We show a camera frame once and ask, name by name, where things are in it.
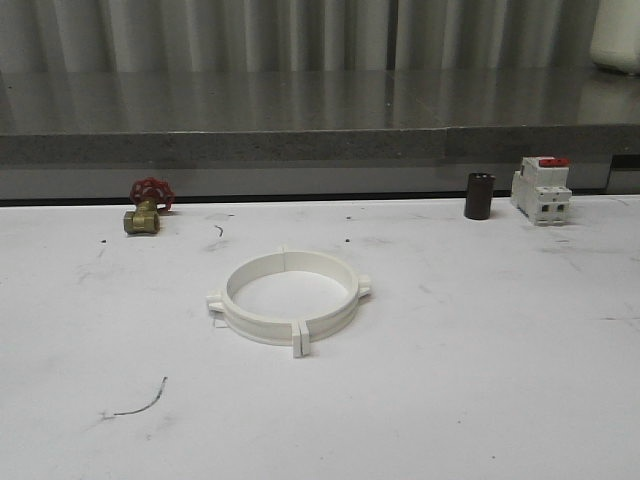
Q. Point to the white half pipe clamp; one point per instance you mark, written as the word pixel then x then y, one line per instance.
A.
pixel 345 310
pixel 241 304

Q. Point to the grey stone counter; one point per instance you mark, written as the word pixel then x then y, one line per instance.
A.
pixel 354 134

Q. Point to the dark brown cylindrical capacitor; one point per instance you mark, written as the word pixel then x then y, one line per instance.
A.
pixel 479 195

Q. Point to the brass valve red handwheel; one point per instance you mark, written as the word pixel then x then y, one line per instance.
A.
pixel 152 197

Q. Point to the grey curtain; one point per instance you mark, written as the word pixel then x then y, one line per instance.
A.
pixel 255 36

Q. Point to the white kitchen appliance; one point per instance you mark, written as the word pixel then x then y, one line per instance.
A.
pixel 615 40

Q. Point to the white circuit breaker red switch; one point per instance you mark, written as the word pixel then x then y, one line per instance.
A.
pixel 539 190

